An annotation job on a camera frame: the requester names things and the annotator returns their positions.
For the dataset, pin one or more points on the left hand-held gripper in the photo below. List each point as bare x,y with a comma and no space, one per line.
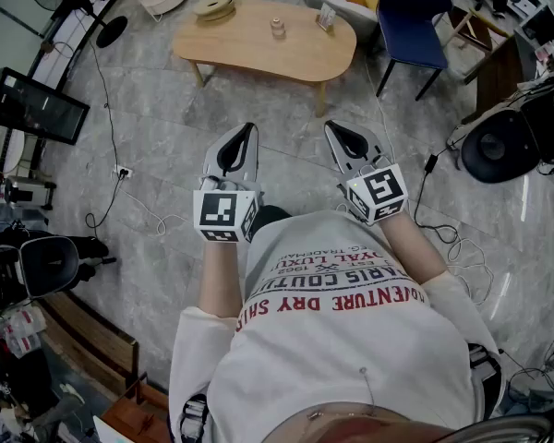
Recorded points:
221,212

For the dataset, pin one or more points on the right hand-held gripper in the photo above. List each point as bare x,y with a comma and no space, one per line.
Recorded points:
381,192

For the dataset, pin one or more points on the person's left forearm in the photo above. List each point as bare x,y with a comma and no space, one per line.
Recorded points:
219,275

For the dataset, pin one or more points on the person's right forearm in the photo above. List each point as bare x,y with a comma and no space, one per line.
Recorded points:
413,252

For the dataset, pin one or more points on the light wooden coffee table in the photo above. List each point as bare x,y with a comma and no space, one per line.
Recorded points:
258,49

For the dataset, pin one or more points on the person's black trousers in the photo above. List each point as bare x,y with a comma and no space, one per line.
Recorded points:
268,219

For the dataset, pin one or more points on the black power adapter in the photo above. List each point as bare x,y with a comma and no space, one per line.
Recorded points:
431,163

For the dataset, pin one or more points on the white power strip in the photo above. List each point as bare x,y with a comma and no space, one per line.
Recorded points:
124,172

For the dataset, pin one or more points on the blue chair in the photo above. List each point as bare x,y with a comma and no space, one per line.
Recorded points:
408,26

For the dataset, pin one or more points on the round wooden tray stack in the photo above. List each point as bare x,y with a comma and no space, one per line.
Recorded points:
214,7

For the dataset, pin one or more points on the dark brown desk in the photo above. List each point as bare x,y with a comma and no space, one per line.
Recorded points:
498,81

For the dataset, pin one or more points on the small wooden stool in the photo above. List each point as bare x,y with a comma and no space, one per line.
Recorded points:
475,28

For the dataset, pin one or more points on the black standing fan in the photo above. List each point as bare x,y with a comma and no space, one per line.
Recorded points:
111,31

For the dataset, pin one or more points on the person's white printed shirt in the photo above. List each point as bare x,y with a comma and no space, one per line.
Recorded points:
332,339

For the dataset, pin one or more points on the black flat monitor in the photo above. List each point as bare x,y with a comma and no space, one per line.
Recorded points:
34,106

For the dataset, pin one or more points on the black shell chair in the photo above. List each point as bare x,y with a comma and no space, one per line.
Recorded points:
51,263

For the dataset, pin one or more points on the brown wooden bench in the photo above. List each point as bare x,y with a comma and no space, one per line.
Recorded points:
92,339

